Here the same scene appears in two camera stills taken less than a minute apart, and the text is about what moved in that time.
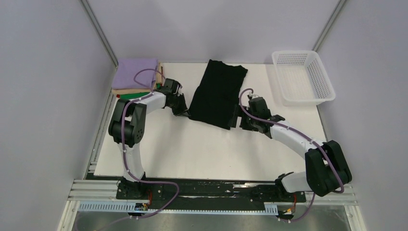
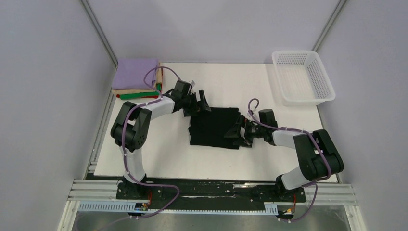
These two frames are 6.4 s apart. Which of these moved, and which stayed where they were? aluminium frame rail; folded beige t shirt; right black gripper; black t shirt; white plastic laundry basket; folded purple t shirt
Moved: black t shirt; right black gripper
Stayed: folded purple t shirt; white plastic laundry basket; folded beige t shirt; aluminium frame rail
